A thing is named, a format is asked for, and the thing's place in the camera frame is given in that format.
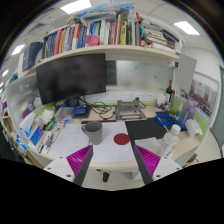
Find small blue electronic box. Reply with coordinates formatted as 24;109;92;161
73;105;89;118

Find black computer monitor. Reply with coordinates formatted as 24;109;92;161
35;53;108;105

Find white paper with handwriting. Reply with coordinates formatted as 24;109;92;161
48;123;91;159

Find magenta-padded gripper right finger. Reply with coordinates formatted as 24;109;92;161
132;144;183;186

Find purple water bottle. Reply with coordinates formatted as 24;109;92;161
177;98;198;127

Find group photo wall poster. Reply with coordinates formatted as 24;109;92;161
189;79;218;118

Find black cables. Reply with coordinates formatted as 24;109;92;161
79;96;116;120

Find wall shelf with books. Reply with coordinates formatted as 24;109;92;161
19;3;186;78

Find blank white paper sheet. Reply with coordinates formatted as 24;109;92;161
81;120;136;164

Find blue printed box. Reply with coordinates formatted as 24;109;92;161
14;113;44;151

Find purple hanging banner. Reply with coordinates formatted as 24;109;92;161
174;53;198;94

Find grey metal laptop stand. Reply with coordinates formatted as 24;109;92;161
115;98;148;122

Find clear plastic drink bottle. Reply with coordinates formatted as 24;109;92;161
157;124;182;158

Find flat round red coaster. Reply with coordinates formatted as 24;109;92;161
113;133;131;146

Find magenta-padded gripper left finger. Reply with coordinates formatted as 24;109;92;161
43;144;95;187

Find white wall sockets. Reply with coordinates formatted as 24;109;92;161
120;92;156;103

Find white jug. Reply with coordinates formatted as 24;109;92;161
185;118;204;140

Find grey mug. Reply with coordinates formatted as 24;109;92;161
81;121;104;146

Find clear plastic container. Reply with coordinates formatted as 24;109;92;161
54;106;74;121

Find white tissue pack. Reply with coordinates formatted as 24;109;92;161
39;108;56;126

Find dark wine bottle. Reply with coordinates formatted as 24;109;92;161
165;79;174;103

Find small white paper sheet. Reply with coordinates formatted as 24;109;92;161
134;137;162;156

